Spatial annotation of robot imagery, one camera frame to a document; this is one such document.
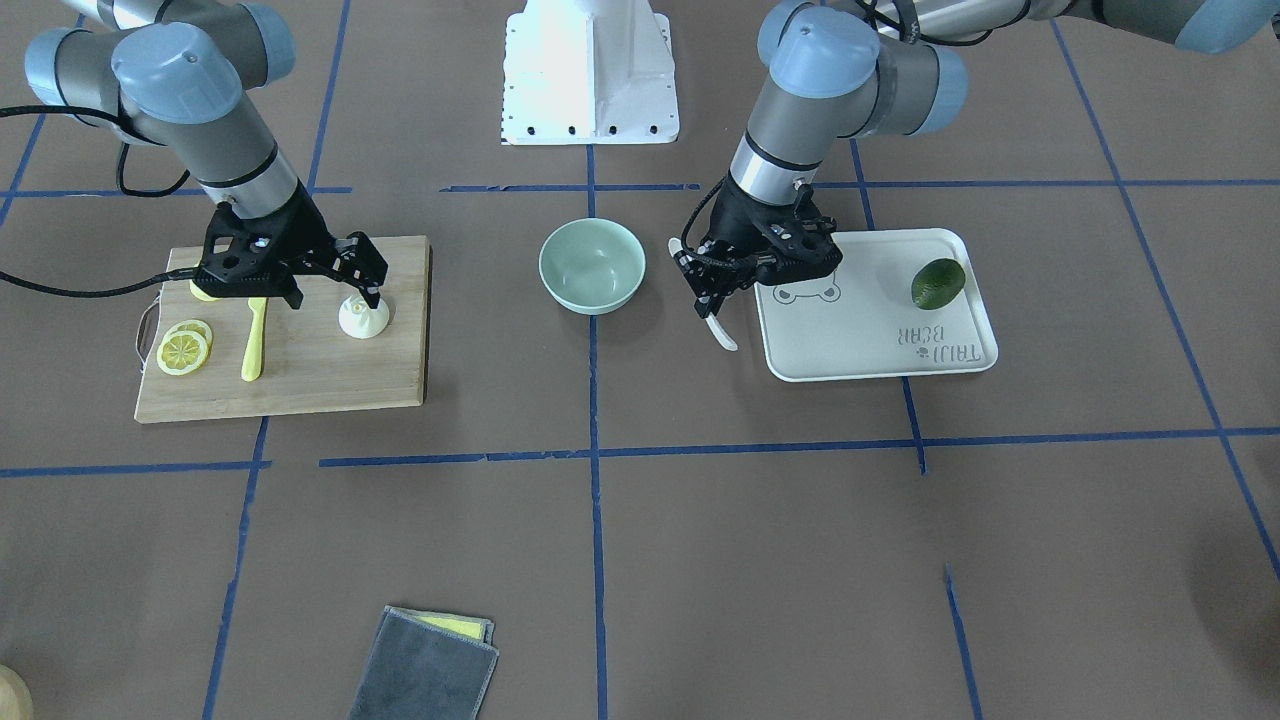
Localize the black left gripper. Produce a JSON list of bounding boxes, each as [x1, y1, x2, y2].
[[672, 178, 844, 319]]

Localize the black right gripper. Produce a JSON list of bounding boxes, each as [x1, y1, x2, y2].
[[192, 184, 388, 310]]

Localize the white ceramic spoon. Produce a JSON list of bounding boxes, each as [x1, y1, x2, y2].
[[667, 237, 739, 352]]

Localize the white steamed bun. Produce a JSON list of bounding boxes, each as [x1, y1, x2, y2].
[[337, 293, 392, 340]]

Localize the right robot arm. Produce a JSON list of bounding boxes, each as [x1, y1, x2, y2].
[[24, 1, 388, 309]]

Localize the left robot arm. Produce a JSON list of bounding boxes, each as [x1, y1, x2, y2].
[[669, 1, 1277, 324]]

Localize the green bowl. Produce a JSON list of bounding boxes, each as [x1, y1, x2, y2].
[[538, 218, 646, 316]]

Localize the yellow plastic knife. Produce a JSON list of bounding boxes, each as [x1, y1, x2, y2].
[[239, 297, 268, 382]]

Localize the lemon slice single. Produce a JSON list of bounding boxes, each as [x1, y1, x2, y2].
[[188, 281, 220, 302]]

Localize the lemon slice under upper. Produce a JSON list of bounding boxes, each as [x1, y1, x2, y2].
[[163, 319, 214, 346]]

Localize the wooden cutting board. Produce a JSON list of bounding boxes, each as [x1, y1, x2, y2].
[[134, 236, 431, 424]]

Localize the beige bear tray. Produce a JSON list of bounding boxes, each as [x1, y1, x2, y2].
[[754, 228, 998, 382]]

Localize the green avocado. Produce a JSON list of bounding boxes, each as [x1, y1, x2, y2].
[[910, 258, 966, 311]]

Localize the grey folded cloth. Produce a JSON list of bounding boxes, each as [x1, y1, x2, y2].
[[348, 605, 499, 719]]

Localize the metal board handle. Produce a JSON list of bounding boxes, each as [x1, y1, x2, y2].
[[134, 295, 160, 372]]

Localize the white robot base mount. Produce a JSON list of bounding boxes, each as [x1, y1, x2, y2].
[[500, 1, 681, 146]]

